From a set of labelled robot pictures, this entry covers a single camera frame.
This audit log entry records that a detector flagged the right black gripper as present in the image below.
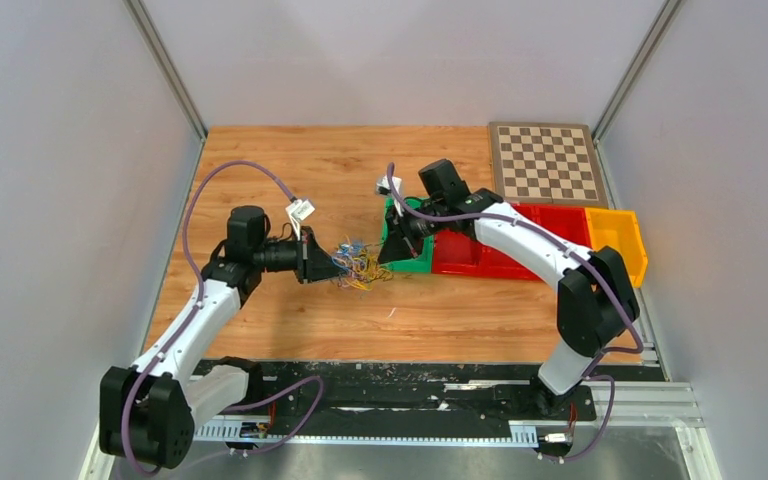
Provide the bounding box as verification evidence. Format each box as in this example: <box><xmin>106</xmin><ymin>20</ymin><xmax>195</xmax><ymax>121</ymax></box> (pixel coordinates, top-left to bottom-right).
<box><xmin>380</xmin><ymin>199</ymin><xmax>448</xmax><ymax>264</ymax></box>

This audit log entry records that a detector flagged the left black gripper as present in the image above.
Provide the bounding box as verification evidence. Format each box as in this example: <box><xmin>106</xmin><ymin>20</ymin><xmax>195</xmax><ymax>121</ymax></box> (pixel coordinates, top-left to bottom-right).
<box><xmin>252</xmin><ymin>226</ymin><xmax>347</xmax><ymax>284</ymax></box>

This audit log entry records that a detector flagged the coloured cable bundle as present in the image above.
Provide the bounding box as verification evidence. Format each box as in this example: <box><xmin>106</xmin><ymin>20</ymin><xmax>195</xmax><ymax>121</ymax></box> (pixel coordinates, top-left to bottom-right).
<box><xmin>329</xmin><ymin>233</ymin><xmax>396</xmax><ymax>293</ymax></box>

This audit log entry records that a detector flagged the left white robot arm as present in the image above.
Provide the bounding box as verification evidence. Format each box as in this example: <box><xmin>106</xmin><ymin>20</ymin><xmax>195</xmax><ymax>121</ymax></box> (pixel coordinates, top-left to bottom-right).
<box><xmin>98</xmin><ymin>205</ymin><xmax>342</xmax><ymax>475</ymax></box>

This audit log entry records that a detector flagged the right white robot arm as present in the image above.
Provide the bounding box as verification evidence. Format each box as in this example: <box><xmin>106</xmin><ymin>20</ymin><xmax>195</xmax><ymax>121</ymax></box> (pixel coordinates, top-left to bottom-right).
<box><xmin>375</xmin><ymin>159</ymin><xmax>643</xmax><ymax>418</ymax></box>

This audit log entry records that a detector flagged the green plastic bin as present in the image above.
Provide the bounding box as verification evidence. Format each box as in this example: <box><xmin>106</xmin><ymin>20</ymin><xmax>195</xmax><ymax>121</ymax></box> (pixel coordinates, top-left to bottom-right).
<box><xmin>380</xmin><ymin>196</ymin><xmax>434</xmax><ymax>274</ymax></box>

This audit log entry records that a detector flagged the red bin left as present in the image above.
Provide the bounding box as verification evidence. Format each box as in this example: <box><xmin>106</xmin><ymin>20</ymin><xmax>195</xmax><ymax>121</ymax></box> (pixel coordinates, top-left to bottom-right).
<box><xmin>431</xmin><ymin>228</ymin><xmax>491</xmax><ymax>278</ymax></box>

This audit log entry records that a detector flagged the red bin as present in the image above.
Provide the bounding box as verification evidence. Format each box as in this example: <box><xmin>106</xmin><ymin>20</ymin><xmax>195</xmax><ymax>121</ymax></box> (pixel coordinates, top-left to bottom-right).
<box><xmin>533</xmin><ymin>204</ymin><xmax>592</xmax><ymax>248</ymax></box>
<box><xmin>479</xmin><ymin>203</ymin><xmax>548</xmax><ymax>281</ymax></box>
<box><xmin>431</xmin><ymin>228</ymin><xmax>491</xmax><ymax>278</ymax></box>

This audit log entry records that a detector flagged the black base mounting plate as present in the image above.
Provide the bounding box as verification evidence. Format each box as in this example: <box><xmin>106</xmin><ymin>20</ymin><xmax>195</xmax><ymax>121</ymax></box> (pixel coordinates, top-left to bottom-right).
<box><xmin>255</xmin><ymin>361</ymin><xmax>597</xmax><ymax>439</ymax></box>

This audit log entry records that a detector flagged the red bin middle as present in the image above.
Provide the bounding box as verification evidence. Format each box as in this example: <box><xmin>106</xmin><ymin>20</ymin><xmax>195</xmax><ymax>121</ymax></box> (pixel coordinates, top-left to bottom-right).
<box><xmin>479</xmin><ymin>203</ymin><xmax>548</xmax><ymax>281</ymax></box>

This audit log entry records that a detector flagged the red bin right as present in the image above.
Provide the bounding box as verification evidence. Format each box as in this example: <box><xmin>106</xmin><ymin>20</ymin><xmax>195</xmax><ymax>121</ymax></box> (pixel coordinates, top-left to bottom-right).
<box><xmin>533</xmin><ymin>204</ymin><xmax>592</xmax><ymax>248</ymax></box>

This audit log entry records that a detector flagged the wooden chessboard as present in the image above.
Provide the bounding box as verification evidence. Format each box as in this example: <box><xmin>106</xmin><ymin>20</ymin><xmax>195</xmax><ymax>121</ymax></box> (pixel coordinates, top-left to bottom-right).
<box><xmin>488</xmin><ymin>121</ymin><xmax>609</xmax><ymax>208</ymax></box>

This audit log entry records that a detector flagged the yellow plastic bin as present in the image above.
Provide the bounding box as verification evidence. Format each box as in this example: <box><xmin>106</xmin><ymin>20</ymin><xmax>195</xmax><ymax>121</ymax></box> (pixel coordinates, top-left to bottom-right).
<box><xmin>585</xmin><ymin>207</ymin><xmax>649</xmax><ymax>288</ymax></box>

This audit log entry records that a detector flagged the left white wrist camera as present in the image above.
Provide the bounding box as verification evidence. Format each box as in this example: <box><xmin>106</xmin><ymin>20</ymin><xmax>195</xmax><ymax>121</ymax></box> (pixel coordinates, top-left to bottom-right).
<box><xmin>285</xmin><ymin>198</ymin><xmax>316</xmax><ymax>229</ymax></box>

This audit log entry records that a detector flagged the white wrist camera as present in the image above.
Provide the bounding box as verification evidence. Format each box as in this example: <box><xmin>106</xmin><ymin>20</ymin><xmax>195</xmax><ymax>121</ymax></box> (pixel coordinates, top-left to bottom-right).
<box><xmin>285</xmin><ymin>198</ymin><xmax>316</xmax><ymax>229</ymax></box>
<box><xmin>375</xmin><ymin>175</ymin><xmax>404</xmax><ymax>216</ymax></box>

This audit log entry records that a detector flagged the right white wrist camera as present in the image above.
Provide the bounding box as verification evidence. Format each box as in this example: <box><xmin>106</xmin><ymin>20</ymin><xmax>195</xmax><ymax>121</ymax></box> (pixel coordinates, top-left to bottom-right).
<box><xmin>375</xmin><ymin>175</ymin><xmax>404</xmax><ymax>216</ymax></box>

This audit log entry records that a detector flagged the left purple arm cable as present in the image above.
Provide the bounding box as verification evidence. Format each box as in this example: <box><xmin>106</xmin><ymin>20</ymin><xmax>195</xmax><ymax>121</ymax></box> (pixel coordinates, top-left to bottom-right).
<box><xmin>118</xmin><ymin>160</ymin><xmax>327</xmax><ymax>478</ymax></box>

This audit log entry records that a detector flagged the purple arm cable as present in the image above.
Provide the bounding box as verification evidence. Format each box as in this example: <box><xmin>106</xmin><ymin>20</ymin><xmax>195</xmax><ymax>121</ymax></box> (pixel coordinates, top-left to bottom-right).
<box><xmin>118</xmin><ymin>160</ymin><xmax>327</xmax><ymax>478</ymax></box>
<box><xmin>385</xmin><ymin>162</ymin><xmax>645</xmax><ymax>463</ymax></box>

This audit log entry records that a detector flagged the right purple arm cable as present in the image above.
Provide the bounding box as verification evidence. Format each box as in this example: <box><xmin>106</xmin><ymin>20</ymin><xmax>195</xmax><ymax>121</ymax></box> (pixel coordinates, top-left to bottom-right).
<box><xmin>385</xmin><ymin>162</ymin><xmax>645</xmax><ymax>463</ymax></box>

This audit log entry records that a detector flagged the white slotted cable duct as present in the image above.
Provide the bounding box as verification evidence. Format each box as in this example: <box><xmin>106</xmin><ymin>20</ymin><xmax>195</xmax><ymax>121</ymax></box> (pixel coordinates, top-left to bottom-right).
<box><xmin>195</xmin><ymin>421</ymin><xmax>539</xmax><ymax>448</ymax></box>

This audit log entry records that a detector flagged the left aluminium corner post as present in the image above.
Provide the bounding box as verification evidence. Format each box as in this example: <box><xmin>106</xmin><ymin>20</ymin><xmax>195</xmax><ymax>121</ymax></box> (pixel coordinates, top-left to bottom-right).
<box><xmin>124</xmin><ymin>0</ymin><xmax>208</xmax><ymax>143</ymax></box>

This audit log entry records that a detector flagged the aluminium corner post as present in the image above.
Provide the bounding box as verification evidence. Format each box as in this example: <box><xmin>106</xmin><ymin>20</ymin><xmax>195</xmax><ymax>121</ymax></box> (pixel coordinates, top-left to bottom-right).
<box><xmin>592</xmin><ymin>0</ymin><xmax>685</xmax><ymax>146</ymax></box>
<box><xmin>124</xmin><ymin>0</ymin><xmax>208</xmax><ymax>143</ymax></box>

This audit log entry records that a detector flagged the right aluminium corner post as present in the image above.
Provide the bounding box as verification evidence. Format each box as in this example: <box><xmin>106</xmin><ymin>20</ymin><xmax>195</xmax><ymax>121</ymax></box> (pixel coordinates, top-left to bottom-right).
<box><xmin>592</xmin><ymin>0</ymin><xmax>685</xmax><ymax>146</ymax></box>

